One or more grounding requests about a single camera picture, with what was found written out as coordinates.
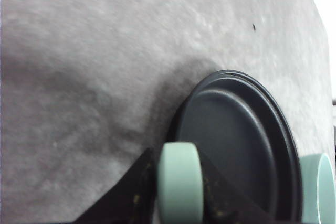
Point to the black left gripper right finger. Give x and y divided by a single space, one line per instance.
224 203

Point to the teal green pan handle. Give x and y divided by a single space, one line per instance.
180 184

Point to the teal green bowl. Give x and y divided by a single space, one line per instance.
318 186

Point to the black frying pan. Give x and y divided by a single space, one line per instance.
236 123

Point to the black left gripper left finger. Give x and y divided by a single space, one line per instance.
131 199

